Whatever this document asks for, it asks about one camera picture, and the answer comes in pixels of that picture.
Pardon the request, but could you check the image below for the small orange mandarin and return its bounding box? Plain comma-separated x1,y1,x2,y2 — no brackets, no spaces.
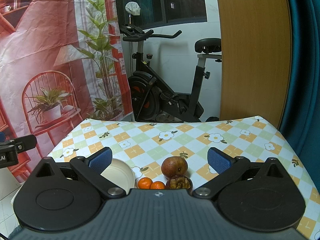
150,181,165,190
138,177,153,189

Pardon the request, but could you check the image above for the black exercise bike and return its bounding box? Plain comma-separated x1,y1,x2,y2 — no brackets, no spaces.
120,24,222,122

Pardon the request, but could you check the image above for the red-brown apple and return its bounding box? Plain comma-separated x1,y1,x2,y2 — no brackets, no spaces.
161,156,188,179

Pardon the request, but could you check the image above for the teal curtain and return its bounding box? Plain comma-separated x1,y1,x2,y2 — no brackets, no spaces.
278,0,320,169

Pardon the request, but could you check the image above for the wooden board panel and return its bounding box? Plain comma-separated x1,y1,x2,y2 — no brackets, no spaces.
217,0,292,127

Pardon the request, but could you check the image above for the dark window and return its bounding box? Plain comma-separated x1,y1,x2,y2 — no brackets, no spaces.
116,0,207,29

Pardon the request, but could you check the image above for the floral checkered tablecloth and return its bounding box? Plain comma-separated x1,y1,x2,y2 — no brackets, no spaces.
50,116,319,239

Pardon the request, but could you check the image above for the small orange mandarin left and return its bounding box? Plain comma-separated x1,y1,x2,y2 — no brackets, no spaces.
138,177,153,189

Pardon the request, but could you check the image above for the small orange mandarin right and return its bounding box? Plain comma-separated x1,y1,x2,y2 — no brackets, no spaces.
150,181,165,190

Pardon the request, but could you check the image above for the printed red backdrop cloth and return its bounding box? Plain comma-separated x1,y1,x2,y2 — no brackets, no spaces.
1,0,132,183

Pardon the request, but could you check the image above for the beige round plate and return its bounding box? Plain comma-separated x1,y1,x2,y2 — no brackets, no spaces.
100,159,135,194

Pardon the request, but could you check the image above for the dark purple mangosteen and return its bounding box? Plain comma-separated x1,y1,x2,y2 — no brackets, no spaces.
165,176,193,191

